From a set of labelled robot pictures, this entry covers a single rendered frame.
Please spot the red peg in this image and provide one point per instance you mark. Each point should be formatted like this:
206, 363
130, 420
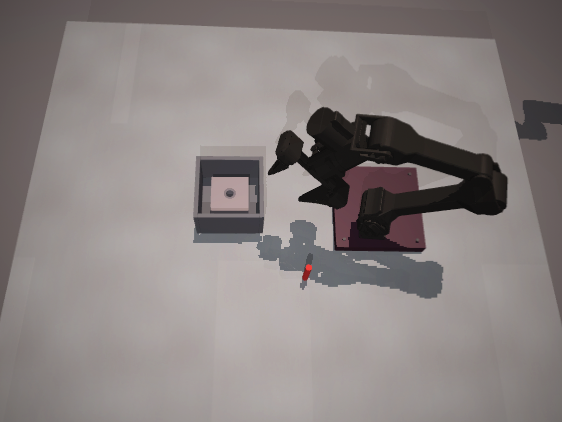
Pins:
307, 272

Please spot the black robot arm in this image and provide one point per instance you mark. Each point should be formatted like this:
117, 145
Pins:
392, 141

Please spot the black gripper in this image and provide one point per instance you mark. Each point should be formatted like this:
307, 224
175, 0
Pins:
322, 165

